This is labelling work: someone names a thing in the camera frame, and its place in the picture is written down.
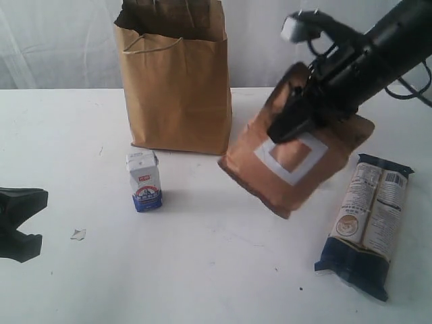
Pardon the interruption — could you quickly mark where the brown standup pouch orange label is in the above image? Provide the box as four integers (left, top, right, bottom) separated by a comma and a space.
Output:
218, 62, 375, 219

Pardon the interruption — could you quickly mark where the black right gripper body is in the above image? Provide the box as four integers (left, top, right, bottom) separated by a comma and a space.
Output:
311, 47, 371, 120

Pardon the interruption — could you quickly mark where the small blue white milk carton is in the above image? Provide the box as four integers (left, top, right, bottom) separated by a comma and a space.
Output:
126, 149, 163, 213

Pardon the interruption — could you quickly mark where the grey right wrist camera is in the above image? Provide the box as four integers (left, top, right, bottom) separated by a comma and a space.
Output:
280, 10, 362, 45

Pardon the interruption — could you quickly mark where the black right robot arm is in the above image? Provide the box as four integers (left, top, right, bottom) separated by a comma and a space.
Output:
267, 1, 431, 144

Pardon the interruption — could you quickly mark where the torn paper scrap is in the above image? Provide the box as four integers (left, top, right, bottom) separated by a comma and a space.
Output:
70, 229, 86, 241

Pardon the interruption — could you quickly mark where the brown paper bag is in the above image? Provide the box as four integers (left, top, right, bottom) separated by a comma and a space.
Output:
114, 1, 232, 155

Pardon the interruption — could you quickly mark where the dark blue biscuit package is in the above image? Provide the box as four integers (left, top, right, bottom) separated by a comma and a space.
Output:
315, 154, 414, 302

